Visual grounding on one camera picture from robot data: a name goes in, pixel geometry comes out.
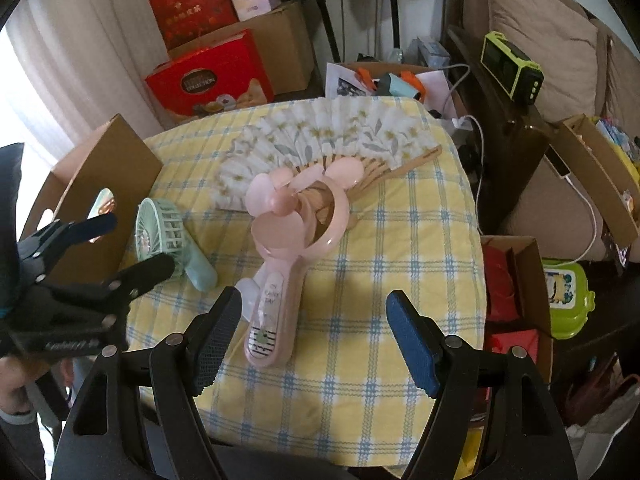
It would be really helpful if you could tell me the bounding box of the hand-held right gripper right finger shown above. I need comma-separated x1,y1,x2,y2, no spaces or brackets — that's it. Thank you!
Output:
385,288,581,480

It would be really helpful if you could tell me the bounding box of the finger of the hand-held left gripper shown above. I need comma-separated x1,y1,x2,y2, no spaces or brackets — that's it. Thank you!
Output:
17,211,120,274
30,252,177,313

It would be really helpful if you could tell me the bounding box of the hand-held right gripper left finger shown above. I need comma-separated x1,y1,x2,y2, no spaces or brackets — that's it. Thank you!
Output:
52,286,244,480

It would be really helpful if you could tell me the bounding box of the round painted paper fan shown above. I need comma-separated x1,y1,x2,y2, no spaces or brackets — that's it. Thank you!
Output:
92,187,120,244

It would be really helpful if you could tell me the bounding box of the mint green mini fan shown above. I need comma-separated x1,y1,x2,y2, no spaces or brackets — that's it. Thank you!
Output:
134,197,219,292

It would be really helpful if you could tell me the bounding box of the brown cardboard box with handles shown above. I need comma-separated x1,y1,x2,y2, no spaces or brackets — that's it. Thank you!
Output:
20,113,164,282

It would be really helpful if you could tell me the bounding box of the pink handheld fan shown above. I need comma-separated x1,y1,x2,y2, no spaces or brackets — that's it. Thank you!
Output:
235,160,365,367

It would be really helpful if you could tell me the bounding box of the white floral folding fan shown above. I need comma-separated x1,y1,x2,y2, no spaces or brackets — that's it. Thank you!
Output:
215,97,444,212

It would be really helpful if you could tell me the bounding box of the person's left forearm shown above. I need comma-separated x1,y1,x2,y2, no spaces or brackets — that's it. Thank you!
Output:
0,411,49,480

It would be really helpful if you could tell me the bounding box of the person's left hand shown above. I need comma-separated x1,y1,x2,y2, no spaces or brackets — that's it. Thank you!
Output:
0,356,76,416

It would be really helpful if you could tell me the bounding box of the yellow plaid tablecloth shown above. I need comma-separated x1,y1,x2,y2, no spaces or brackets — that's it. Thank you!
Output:
122,97,489,467

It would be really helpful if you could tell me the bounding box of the yellow plastic bag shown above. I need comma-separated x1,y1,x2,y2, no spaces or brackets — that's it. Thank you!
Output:
456,424,489,477

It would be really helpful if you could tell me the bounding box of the cardboard box with red bags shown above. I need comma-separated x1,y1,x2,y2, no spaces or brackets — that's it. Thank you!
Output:
479,234,554,387

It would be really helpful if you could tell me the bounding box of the green plastic toy case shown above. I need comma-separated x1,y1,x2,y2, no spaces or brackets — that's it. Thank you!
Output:
541,258,597,342

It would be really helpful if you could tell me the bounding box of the white curtain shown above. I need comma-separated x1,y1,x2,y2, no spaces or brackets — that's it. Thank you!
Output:
0,0,173,181

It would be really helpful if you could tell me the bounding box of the brown sofa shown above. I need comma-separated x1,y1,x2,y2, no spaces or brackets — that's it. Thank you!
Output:
444,0,640,267

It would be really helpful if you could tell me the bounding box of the white paper bag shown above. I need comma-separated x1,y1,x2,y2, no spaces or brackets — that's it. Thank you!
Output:
565,385,640,480

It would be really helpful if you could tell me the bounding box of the red gift box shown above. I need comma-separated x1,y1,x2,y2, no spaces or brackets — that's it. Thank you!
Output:
145,29,275,122

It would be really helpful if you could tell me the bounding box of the smartphone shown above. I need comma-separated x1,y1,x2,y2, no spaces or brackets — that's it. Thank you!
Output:
547,144,577,182

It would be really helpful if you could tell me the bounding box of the long cardboard tray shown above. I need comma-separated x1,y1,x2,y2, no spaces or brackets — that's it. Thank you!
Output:
556,113,640,247

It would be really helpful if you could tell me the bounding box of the open cardboard box of tools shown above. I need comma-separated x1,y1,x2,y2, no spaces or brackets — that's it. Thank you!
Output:
324,61,469,117

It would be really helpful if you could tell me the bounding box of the red gift bag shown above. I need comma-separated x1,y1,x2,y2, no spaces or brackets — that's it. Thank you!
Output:
145,0,240,52

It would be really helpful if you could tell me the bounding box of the large brown cardboard box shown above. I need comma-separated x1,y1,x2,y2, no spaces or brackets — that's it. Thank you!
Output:
167,0,316,97

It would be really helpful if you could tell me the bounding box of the pile of colourful bags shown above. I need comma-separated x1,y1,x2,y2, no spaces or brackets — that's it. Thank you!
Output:
592,116,640,171

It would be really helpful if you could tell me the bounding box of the green black portable radio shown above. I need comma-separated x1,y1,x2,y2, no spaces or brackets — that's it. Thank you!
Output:
480,30,545,106

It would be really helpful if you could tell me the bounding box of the small grey box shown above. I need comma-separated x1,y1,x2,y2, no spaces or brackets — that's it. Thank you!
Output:
414,35,452,64

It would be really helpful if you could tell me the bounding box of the large beige sofa cushion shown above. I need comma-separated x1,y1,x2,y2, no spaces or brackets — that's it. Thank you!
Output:
484,0,599,117

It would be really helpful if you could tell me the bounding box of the white charging cable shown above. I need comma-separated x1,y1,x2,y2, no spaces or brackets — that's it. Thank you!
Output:
564,174,599,264

